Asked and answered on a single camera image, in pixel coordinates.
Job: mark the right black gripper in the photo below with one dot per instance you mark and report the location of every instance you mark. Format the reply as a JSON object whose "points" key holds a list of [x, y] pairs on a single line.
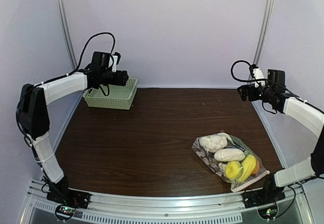
{"points": [[243, 92]]}

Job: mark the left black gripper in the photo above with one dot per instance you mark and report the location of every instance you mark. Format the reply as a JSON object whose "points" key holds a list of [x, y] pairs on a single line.
{"points": [[124, 77]]}

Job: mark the green plastic basket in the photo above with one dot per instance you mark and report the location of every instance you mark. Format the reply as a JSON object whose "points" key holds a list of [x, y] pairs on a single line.
{"points": [[120, 97]]}

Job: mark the clear zip top bag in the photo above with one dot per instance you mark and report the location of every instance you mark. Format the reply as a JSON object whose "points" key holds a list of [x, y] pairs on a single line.
{"points": [[218, 168]]}

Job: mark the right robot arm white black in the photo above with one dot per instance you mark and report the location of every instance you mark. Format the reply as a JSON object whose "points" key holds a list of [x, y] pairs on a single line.
{"points": [[312, 167]]}

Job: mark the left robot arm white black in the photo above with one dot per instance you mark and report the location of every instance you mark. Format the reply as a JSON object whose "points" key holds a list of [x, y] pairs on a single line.
{"points": [[32, 109]]}

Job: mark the yellow fake banana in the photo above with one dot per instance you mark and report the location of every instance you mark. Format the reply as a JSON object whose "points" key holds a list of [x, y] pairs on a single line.
{"points": [[248, 165]]}

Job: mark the white fake potato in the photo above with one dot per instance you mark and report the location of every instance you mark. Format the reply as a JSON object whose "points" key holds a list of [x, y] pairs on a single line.
{"points": [[229, 154]]}

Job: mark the orange fake fruit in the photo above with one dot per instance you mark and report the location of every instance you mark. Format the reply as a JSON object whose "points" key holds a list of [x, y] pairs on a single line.
{"points": [[257, 168]]}

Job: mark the white fake cauliflower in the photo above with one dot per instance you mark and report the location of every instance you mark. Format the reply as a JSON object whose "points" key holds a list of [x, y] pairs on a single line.
{"points": [[213, 143]]}

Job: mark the yellow fake pepper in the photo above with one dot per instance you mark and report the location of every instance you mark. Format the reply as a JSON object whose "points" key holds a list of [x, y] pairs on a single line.
{"points": [[233, 170]]}

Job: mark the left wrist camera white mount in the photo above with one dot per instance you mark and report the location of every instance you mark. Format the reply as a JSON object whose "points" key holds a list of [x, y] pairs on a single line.
{"points": [[115, 61]]}

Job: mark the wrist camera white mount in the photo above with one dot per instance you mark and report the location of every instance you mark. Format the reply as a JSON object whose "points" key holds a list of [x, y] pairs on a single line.
{"points": [[258, 76], [115, 61]]}

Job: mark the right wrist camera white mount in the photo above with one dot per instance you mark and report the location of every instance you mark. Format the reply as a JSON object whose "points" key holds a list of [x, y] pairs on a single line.
{"points": [[258, 76]]}

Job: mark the left aluminium frame post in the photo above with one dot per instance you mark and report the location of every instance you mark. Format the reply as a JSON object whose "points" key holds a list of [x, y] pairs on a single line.
{"points": [[66, 33]]}

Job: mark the aluminium frame post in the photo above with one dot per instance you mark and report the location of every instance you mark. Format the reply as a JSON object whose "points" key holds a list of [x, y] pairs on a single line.
{"points": [[268, 9], [66, 33]]}

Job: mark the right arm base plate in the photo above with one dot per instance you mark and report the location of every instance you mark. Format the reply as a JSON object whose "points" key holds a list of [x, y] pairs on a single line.
{"points": [[254, 198]]}

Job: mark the right aluminium frame post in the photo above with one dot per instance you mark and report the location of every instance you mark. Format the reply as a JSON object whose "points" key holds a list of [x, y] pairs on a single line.
{"points": [[268, 9]]}

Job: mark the aluminium front rail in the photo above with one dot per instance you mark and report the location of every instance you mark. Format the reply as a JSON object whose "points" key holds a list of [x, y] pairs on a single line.
{"points": [[223, 208]]}

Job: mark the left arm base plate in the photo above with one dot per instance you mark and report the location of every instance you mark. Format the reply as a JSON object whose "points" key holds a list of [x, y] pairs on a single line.
{"points": [[74, 199]]}

